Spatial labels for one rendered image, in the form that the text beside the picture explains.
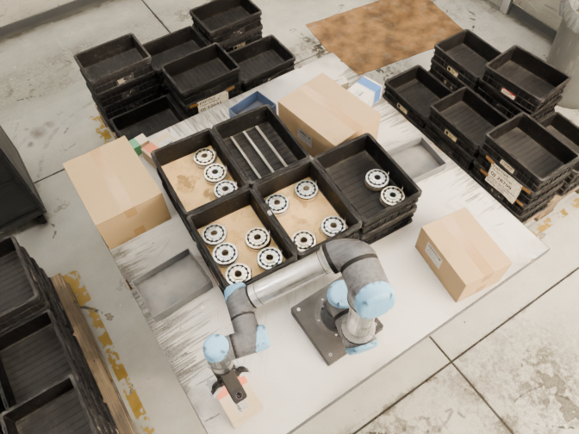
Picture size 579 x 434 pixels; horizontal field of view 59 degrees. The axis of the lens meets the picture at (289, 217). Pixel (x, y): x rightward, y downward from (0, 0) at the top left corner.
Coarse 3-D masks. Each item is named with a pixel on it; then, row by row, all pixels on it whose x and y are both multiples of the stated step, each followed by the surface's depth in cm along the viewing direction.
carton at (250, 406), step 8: (248, 384) 186; (224, 392) 184; (248, 392) 184; (224, 400) 182; (232, 400) 182; (248, 400) 182; (256, 400) 182; (224, 408) 181; (232, 408) 181; (240, 408) 181; (248, 408) 181; (256, 408) 181; (232, 416) 179; (240, 416) 179; (248, 416) 183; (232, 424) 180; (240, 424) 184
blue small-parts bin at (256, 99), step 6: (246, 96) 270; (252, 96) 273; (258, 96) 275; (264, 96) 270; (240, 102) 269; (246, 102) 272; (252, 102) 276; (258, 102) 276; (264, 102) 274; (270, 102) 269; (228, 108) 265; (234, 108) 268; (240, 108) 272; (246, 108) 274; (276, 108) 268; (234, 114) 263
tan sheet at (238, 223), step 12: (228, 216) 220; (240, 216) 220; (252, 216) 220; (228, 228) 217; (240, 228) 216; (264, 228) 216; (228, 240) 213; (240, 240) 213; (240, 252) 210; (252, 252) 210; (252, 264) 207; (252, 276) 204
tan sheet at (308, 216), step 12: (276, 192) 227; (288, 192) 227; (300, 204) 223; (312, 204) 223; (324, 204) 222; (288, 216) 219; (300, 216) 219; (312, 216) 219; (324, 216) 219; (288, 228) 216; (300, 228) 216; (312, 228) 216
